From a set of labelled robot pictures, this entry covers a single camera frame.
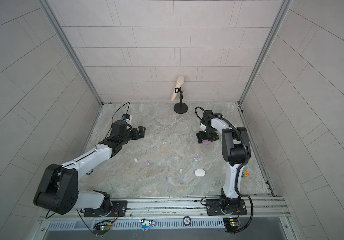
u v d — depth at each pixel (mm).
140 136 782
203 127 908
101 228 654
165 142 938
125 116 754
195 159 871
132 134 768
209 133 823
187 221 680
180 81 938
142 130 801
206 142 870
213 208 709
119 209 707
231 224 680
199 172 809
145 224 656
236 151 526
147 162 862
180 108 1137
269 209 710
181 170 826
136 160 866
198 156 887
